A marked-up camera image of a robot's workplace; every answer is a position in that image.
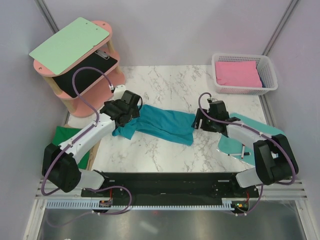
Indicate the white slotted cable duct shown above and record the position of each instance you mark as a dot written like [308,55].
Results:
[99,205]

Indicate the pink folded t shirt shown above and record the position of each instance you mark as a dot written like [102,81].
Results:
[237,74]

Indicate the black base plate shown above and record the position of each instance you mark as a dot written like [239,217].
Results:
[183,187]

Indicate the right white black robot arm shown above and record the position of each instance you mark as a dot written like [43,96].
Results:
[274,161]

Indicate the blue folded cloth in basket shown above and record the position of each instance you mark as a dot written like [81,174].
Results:
[260,78]

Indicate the black capped marker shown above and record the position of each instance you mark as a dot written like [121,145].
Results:
[239,154]

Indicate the white plastic basket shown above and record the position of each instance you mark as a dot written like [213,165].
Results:
[264,66]

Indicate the red capped marker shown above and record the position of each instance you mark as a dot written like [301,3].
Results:
[243,151]

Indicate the green folded t shirt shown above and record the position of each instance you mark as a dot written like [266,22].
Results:
[64,133]

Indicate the pink three-tier wooden shelf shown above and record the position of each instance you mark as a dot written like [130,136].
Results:
[97,93]

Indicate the turquoise plastic board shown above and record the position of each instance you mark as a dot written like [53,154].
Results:
[232,146]

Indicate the black clipboard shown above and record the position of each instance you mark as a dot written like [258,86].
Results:
[99,60]

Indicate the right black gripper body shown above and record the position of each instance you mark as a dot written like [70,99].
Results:
[206,124]

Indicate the teal t shirt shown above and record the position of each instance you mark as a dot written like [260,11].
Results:
[170,125]

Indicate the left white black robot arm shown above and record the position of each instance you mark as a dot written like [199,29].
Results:
[60,162]

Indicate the light green clipboard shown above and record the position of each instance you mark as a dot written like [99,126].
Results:
[68,46]

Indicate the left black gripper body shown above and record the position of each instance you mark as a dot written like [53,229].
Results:
[135,114]

